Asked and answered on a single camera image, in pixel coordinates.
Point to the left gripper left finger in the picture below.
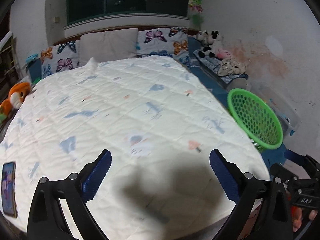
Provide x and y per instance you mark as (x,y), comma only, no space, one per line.
(46,218)

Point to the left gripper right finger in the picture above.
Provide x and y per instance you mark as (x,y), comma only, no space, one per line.
(274,220)

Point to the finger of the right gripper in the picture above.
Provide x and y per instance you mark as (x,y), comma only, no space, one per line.
(289,154)

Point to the person's right hand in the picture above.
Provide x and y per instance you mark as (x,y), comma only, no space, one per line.
(297,214)

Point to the clear plastic storage box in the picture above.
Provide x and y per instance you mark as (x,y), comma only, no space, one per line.
(287,116)

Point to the smartphone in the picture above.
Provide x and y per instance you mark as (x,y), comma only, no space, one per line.
(8,189)

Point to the green plastic mesh basket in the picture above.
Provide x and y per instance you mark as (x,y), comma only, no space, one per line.
(256,118)

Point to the white quilted bed cover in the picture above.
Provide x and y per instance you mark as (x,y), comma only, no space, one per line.
(160,125)

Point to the spotted cream cloth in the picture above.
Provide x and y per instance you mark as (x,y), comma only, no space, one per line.
(231,66)

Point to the pink plush toy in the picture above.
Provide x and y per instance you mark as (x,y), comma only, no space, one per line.
(223,54)

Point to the orange plush toy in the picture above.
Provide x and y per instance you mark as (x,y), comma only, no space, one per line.
(16,97)

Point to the blue bed sheet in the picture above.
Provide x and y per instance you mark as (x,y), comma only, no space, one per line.
(217,87)

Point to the black white plush cow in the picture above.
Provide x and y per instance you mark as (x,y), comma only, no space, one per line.
(210,43)

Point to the right butterfly pillow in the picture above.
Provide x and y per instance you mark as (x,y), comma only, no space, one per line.
(171,42)

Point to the butterfly pillow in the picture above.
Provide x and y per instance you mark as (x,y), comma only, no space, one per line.
(59,58)
(171,42)

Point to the left butterfly pillow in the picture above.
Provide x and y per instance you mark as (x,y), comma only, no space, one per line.
(59,58)

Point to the artificial flower decoration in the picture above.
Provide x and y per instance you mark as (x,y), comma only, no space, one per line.
(195,10)

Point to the grey plain pillow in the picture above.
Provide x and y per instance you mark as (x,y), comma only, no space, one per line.
(108,46)

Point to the dark window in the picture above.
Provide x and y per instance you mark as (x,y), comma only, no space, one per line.
(127,0)

